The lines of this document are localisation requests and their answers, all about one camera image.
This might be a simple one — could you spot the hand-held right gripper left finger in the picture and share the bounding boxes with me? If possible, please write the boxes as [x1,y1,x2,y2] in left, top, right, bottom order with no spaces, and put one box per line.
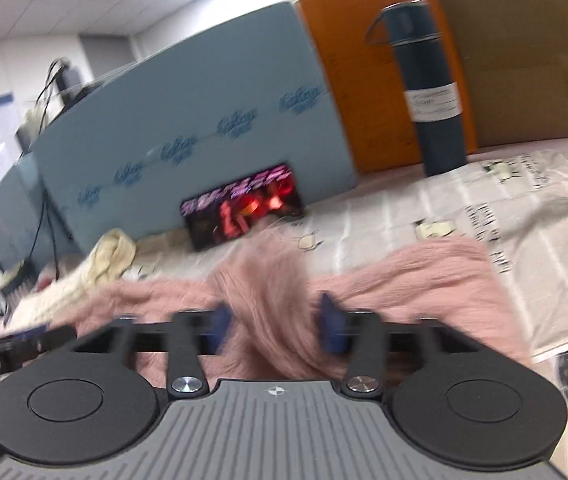
[75,304,232,401]

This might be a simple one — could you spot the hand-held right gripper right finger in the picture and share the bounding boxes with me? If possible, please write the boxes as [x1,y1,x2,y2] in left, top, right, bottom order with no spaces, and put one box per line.
[319,294,487,400]

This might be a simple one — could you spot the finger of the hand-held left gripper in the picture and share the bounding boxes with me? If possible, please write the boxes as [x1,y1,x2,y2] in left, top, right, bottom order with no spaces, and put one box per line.
[36,325,78,358]

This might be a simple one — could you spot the pink fuzzy sweater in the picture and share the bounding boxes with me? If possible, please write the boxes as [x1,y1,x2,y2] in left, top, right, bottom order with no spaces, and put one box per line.
[46,232,535,391]

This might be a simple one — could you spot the cream knitted garment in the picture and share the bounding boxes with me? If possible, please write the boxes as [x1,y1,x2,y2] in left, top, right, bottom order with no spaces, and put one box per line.
[6,228,137,331]

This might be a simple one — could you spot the black red snack packet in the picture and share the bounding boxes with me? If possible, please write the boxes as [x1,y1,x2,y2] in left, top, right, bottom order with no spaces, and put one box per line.
[180,162,307,252]

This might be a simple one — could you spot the small light blue foam board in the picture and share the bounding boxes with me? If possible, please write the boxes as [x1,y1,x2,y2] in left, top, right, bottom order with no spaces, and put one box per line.
[0,150,77,281]

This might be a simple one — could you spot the dark blue thermos bottle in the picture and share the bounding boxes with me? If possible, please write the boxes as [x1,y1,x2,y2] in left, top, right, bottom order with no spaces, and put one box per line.
[365,0,468,177]

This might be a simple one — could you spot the large light blue foam board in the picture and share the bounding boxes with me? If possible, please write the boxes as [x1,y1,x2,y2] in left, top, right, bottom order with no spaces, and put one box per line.
[29,1,360,253]

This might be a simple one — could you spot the orange board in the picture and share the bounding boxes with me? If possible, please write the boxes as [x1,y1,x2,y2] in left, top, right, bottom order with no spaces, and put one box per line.
[296,0,479,173]

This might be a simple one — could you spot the dark monitor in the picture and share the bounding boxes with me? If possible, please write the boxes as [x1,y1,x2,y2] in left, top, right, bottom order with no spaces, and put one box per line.
[60,67,89,111]

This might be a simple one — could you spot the brown cardboard sheet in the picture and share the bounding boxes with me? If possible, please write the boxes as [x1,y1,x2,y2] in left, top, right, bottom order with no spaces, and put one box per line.
[426,0,568,151]

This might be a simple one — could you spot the black cable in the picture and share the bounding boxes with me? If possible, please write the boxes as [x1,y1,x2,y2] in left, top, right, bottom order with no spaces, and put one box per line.
[36,180,62,281]
[29,59,72,151]

